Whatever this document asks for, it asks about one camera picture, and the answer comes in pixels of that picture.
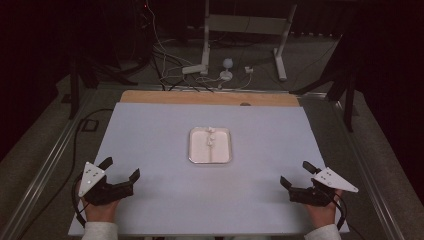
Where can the person's right hand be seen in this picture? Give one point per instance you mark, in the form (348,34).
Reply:
(323,215)

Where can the square metal tray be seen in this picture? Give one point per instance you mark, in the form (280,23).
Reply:
(200,146)

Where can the white round webcam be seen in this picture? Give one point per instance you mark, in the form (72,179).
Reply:
(227,62)

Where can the metal floor rail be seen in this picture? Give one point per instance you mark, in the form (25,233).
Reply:
(366,173)
(43,170)

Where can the person's left hand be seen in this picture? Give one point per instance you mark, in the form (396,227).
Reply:
(100,213)

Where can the pale grey table mat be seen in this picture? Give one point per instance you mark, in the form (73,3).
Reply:
(160,133)

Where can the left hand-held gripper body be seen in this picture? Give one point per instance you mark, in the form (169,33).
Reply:
(91,176)

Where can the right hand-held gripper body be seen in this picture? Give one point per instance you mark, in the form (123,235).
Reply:
(313,195)

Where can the black square floor plate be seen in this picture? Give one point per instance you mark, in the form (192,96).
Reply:
(90,125)

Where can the white plug adapter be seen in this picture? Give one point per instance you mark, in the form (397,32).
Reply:
(248,69)

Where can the white metal stand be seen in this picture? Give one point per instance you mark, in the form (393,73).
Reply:
(246,25)

